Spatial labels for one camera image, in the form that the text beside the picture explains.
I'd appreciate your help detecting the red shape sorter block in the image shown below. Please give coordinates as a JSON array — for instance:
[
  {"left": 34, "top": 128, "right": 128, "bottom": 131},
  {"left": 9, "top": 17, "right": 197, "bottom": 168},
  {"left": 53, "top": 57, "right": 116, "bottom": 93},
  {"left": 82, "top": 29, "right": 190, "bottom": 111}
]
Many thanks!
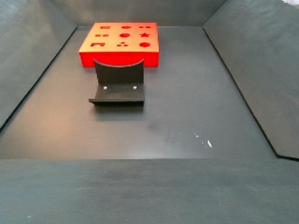
[{"left": 78, "top": 22, "right": 160, "bottom": 67}]

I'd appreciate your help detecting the black curved holder stand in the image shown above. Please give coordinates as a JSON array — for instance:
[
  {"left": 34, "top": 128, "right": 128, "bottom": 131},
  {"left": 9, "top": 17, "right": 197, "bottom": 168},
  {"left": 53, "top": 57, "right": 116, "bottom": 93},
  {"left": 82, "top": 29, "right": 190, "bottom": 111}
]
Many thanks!
[{"left": 88, "top": 60, "right": 145, "bottom": 105}]

